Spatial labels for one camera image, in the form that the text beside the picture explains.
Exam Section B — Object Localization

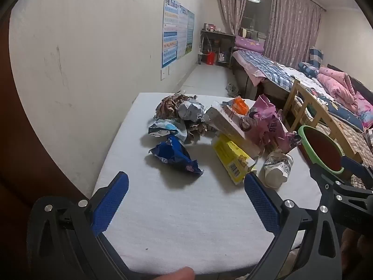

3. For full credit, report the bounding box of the silver foil wrapper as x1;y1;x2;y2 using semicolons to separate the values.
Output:
177;99;205;122

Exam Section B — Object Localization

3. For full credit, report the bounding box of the pink plastic bag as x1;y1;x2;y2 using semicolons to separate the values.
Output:
239;94;302;154

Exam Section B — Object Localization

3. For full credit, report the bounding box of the wooden bed frame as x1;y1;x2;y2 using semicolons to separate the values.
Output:
233;63;292;101

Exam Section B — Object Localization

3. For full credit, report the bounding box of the pink quilt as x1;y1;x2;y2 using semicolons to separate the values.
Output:
317;66;373;129

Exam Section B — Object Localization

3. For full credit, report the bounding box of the blue picture wall poster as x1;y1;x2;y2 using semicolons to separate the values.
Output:
186;9;195;54

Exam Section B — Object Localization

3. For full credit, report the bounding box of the dark window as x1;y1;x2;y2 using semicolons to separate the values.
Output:
242;0;276;35

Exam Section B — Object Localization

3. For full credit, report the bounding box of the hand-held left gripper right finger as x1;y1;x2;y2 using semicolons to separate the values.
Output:
244;173;341;280

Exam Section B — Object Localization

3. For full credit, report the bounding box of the white chart wall poster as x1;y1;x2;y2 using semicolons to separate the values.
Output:
177;4;189;59

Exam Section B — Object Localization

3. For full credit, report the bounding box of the dark wooden desk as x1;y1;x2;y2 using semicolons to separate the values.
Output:
200;30;236;67

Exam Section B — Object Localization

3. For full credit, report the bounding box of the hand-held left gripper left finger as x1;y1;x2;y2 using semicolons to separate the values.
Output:
28;171;130;280

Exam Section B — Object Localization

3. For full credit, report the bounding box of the white carton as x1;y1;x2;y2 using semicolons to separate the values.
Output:
203;106;264;158

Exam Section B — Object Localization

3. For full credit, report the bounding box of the printed paper cup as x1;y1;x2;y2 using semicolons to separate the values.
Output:
263;150;294;189

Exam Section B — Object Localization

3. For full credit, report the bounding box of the yellow tea carton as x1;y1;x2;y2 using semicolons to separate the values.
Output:
211;133;257;186

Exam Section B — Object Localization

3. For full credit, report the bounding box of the blue row chart wall poster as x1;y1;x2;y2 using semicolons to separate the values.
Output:
162;0;180;69

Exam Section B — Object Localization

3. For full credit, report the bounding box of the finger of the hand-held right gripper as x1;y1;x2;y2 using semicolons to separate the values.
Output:
341;155;373;191
309;166;344;191

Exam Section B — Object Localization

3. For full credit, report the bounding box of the red bin with green rim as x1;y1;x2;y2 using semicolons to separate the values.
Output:
297;125;345;178

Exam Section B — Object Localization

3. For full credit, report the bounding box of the dark blue cartoon blanket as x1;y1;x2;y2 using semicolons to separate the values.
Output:
294;76;365;132

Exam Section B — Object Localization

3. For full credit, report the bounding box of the purple folded star blanket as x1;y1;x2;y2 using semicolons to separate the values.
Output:
235;36;266;53

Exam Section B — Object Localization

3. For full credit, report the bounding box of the brown foil wrapper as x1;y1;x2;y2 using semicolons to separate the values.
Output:
156;93;190;121

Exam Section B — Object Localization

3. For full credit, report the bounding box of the blue and white wrapper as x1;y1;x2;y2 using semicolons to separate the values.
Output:
148;119;187;144

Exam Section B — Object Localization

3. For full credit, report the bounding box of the blue plaid bed cover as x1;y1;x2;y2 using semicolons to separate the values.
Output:
233;49;295;91

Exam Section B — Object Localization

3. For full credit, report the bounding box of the wooden chair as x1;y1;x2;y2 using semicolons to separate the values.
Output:
284;79;365;178

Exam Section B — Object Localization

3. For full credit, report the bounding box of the dark blue snack wrapper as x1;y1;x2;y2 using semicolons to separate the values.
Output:
149;135;204;176

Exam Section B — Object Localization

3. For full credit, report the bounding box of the pink patterned curtain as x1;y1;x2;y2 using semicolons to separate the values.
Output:
217;0;249;35
264;0;322;65

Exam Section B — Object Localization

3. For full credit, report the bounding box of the orange snack wrapper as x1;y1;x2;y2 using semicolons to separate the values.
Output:
222;96;250;116

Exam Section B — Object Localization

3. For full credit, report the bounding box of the person's right hand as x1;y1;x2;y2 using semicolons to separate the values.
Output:
340;229;373;269

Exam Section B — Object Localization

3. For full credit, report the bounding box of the striped pillow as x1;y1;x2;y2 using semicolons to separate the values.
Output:
309;47;324;67

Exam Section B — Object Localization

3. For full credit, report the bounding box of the person's left hand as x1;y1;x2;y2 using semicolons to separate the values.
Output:
162;267;195;280

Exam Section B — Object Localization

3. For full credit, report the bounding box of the dark blue pillow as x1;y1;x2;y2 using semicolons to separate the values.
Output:
297;62;319;78

